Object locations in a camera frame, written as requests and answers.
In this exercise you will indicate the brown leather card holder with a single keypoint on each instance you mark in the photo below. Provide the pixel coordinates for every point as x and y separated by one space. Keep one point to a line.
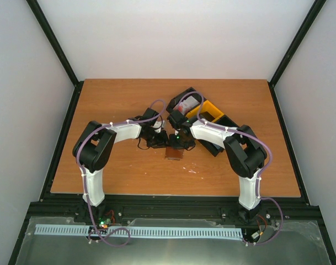
173 154

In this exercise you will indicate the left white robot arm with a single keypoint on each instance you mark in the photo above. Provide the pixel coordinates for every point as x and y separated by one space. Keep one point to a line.
94 146

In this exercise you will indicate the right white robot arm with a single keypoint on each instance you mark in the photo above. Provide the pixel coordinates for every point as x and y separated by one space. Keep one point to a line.
247 155

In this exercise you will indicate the black bin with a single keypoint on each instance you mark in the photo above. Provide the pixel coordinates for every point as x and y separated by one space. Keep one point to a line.
180 97
213 148

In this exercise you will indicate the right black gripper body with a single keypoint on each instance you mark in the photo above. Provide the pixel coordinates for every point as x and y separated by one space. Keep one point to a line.
180 143

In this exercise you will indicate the red white card stack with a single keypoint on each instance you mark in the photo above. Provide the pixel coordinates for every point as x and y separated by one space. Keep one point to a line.
187 105

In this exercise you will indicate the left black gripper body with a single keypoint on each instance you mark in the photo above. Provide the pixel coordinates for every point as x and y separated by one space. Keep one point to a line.
154 141

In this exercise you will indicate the yellow bin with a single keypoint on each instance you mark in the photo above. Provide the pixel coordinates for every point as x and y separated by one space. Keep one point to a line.
209 112

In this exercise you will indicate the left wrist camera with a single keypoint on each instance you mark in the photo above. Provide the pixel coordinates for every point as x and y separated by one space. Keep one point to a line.
159 126

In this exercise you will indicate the light blue cable duct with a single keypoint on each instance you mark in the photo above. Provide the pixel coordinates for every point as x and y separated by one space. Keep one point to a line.
145 232

